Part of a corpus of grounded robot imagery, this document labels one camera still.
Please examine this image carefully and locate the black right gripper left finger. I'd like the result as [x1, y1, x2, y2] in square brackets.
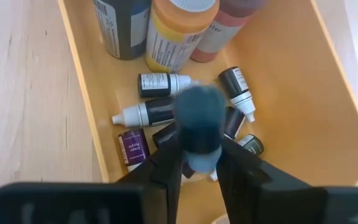
[0, 133, 185, 224]

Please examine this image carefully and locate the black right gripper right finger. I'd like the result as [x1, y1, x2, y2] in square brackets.
[216, 136, 358, 224]

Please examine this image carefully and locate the small dark food coloring bottle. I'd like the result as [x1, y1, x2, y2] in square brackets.
[173, 84, 227, 175]
[237, 133, 265, 156]
[224, 106, 247, 140]
[218, 65, 257, 124]
[137, 72, 198, 99]
[111, 96, 177, 128]
[117, 129, 151, 172]

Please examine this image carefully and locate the yellow plastic bin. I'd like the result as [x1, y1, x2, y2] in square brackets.
[57, 0, 358, 224]

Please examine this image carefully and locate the large yellow food coloring bottle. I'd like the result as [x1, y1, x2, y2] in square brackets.
[144, 0, 221, 74]

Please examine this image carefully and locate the large red food coloring bottle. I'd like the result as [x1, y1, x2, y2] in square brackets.
[190, 0, 267, 63]

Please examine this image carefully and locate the large purple food coloring bottle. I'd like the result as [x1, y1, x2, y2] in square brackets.
[92, 0, 152, 61]

